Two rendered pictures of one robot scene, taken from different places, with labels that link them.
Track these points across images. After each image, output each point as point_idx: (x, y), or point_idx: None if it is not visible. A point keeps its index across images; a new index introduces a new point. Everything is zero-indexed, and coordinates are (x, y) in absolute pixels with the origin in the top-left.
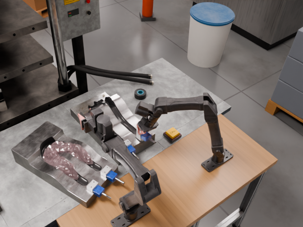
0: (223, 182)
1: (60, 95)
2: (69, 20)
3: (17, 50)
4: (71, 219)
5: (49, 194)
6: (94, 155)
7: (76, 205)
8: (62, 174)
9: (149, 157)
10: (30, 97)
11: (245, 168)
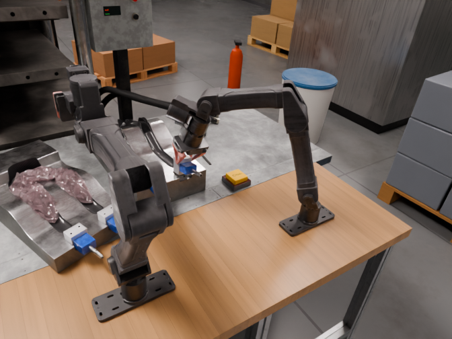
0: (317, 253)
1: None
2: (105, 20)
3: (30, 57)
4: (19, 290)
5: (1, 246)
6: (97, 190)
7: (41, 266)
8: (27, 210)
9: (192, 206)
10: (40, 124)
11: (356, 236)
